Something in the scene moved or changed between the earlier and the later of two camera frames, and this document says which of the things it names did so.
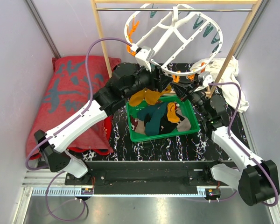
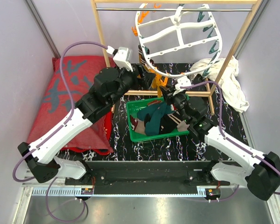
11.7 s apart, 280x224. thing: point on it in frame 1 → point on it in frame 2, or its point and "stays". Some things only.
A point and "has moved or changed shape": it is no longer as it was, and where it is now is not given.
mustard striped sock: x=136 y=98 has moved or changed shape
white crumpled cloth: x=214 y=67 stays
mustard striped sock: x=152 y=97 has moved or changed shape
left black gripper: x=158 y=81 → x=149 y=77
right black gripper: x=183 y=91 → x=167 y=93
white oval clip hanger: x=183 y=39 has moved or changed shape
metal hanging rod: x=174 y=9 stays
